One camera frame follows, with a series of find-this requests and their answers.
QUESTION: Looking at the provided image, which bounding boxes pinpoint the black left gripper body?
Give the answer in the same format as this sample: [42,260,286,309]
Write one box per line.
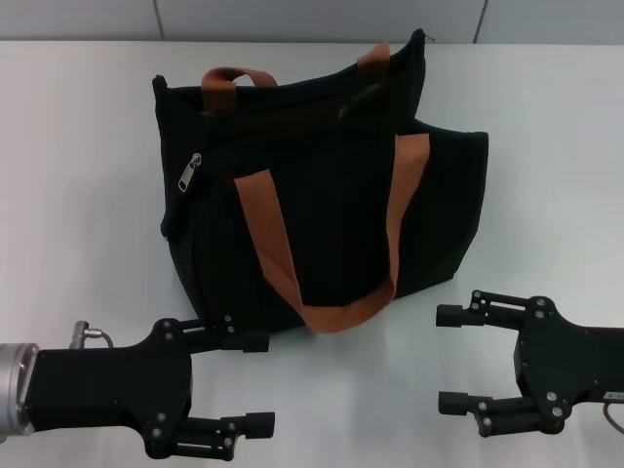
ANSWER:
[27,318,197,460]

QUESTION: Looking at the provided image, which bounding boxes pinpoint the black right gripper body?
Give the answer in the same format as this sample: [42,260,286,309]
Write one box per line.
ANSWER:
[513,294,624,436]

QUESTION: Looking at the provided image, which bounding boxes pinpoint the black food bag brown handles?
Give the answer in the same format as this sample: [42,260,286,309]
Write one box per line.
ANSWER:
[151,28,490,346]

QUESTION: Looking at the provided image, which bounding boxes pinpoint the left gripper cable with connector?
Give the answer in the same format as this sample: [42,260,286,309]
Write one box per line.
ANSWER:
[71,320,115,350]

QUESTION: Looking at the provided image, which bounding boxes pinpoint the right gripper cable with connectors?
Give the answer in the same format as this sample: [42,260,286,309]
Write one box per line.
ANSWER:
[603,389,624,433]

